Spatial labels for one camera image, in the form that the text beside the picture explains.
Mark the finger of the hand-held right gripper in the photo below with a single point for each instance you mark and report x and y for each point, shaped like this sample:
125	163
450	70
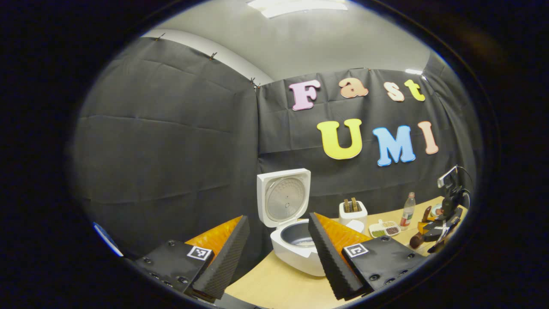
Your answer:
431	231

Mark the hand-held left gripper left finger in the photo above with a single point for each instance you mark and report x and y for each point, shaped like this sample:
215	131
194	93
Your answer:
227	262

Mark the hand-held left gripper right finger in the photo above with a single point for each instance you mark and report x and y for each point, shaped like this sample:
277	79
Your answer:
332	262

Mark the wooden spoon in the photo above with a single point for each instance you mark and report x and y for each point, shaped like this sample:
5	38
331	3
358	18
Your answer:
416	241

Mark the white rice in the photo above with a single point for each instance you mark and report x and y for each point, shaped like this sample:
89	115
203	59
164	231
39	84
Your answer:
305	242

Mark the white rice cooker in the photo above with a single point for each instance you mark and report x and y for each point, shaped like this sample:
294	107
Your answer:
283	201

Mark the green plate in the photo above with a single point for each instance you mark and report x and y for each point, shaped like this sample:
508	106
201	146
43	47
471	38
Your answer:
436	210

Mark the clear bottle with red label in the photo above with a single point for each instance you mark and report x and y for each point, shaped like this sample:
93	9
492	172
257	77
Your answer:
407	214

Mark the white divided bean dish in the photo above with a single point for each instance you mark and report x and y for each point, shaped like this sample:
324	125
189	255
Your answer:
384	229

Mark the white toaster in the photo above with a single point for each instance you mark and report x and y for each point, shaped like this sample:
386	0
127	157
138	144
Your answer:
352	216

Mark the brown toast slice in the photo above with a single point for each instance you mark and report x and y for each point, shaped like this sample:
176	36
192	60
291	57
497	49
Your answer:
354	204
346	205

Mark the blue white object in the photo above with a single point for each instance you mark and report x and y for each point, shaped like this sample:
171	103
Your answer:
107	240

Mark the black backdrop cloth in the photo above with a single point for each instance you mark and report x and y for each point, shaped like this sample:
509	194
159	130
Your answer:
171	141

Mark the large ceiling light panel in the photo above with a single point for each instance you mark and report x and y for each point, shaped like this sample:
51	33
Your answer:
300	6

